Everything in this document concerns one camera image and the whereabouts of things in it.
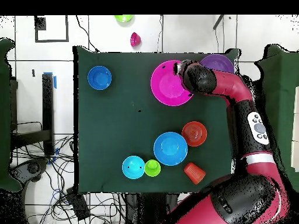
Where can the large pink plastic bowl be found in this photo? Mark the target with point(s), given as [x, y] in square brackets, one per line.
[165, 86]

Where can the large light blue bowl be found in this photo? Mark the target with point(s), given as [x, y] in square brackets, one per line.
[170, 149]

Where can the orange plastic cup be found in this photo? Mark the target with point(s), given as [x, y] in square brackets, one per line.
[195, 173]

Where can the green bowl on floor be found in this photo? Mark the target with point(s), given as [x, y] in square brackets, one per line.
[123, 18]

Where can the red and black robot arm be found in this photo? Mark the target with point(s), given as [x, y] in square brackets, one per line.
[233, 86]

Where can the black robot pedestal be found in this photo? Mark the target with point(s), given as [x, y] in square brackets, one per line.
[149, 207]

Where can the small magenta bowl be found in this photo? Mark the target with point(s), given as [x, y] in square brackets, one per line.
[135, 39]

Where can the green cloth side table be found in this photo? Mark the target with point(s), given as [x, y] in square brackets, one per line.
[282, 98]
[4, 116]

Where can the large purple plastic bowl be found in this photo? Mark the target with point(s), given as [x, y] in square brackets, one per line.
[220, 63]

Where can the black metal stand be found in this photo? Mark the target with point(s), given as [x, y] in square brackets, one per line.
[48, 105]

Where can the small dark blue bowl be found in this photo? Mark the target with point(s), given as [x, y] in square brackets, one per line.
[99, 77]

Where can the dark green tablecloth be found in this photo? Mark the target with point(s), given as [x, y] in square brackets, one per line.
[116, 128]

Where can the green plastic cup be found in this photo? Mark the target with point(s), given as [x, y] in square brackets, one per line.
[152, 168]

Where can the small cyan ribbed bowl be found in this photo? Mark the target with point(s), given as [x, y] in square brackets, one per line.
[133, 167]

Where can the orange plastic bowl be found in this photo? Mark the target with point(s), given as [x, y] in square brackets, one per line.
[194, 133]

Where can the white box stack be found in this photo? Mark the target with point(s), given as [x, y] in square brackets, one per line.
[296, 140]

